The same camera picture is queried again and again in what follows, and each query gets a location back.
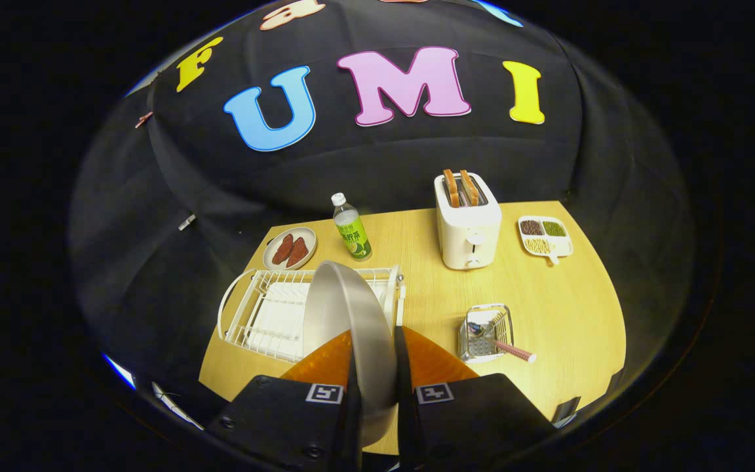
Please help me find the white wire dish rack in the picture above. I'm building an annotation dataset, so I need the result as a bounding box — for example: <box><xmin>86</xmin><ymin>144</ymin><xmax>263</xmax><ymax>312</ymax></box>
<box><xmin>218</xmin><ymin>265</ymin><xmax>407</xmax><ymax>363</ymax></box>

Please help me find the toasted bread slice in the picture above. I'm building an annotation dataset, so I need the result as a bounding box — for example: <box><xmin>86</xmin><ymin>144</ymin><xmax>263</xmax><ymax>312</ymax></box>
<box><xmin>443</xmin><ymin>168</ymin><xmax>461</xmax><ymax>208</ymax></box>
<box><xmin>459</xmin><ymin>170</ymin><xmax>480</xmax><ymax>207</ymax></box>

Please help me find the spoon with pink handle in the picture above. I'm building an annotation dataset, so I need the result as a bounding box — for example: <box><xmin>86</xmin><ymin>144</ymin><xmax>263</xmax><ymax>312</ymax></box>
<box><xmin>468</xmin><ymin>321</ymin><xmax>537</xmax><ymax>364</ymax></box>

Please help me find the black backdrop cloth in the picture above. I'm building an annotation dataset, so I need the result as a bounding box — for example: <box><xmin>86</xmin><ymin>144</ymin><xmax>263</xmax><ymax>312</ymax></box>
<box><xmin>69</xmin><ymin>0</ymin><xmax>696</xmax><ymax>394</ymax></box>

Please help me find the metal wire basket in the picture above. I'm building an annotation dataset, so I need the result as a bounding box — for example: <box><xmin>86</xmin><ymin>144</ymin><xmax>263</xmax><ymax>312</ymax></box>
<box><xmin>458</xmin><ymin>304</ymin><xmax>515</xmax><ymax>364</ymax></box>

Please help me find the grey round plate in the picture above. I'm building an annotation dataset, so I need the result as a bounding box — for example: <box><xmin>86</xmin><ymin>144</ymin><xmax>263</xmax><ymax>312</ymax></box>
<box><xmin>302</xmin><ymin>260</ymin><xmax>399</xmax><ymax>448</ymax></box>

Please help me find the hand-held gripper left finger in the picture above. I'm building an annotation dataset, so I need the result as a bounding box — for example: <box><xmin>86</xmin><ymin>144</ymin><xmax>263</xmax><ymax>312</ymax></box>
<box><xmin>207</xmin><ymin>328</ymin><xmax>364</xmax><ymax>472</ymax></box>

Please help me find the white toaster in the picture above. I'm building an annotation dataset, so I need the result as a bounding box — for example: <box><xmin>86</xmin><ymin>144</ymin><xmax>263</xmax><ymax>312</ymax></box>
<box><xmin>435</xmin><ymin>172</ymin><xmax>503</xmax><ymax>271</ymax></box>

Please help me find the small beige plate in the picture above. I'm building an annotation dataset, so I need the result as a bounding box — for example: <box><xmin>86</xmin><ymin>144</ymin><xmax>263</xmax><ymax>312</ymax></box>
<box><xmin>263</xmin><ymin>227</ymin><xmax>318</xmax><ymax>271</ymax></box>

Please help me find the white divided bean dish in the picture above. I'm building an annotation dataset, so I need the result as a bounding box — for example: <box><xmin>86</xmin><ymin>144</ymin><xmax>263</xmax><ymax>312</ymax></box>
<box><xmin>518</xmin><ymin>216</ymin><xmax>574</xmax><ymax>266</ymax></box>

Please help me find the green label drink bottle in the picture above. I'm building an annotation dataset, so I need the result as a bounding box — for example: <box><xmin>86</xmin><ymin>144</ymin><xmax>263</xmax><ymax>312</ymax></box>
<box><xmin>331</xmin><ymin>192</ymin><xmax>373</xmax><ymax>261</ymax></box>

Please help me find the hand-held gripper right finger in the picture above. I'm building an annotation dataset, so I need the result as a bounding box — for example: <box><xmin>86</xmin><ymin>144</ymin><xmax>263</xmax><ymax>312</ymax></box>
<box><xmin>393</xmin><ymin>324</ymin><xmax>556</xmax><ymax>472</ymax></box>

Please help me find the red meat slice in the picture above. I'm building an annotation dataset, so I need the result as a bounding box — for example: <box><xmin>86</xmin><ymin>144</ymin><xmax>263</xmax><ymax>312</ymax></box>
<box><xmin>272</xmin><ymin>233</ymin><xmax>294</xmax><ymax>266</ymax></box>
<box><xmin>286</xmin><ymin>237</ymin><xmax>309</xmax><ymax>268</ymax></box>

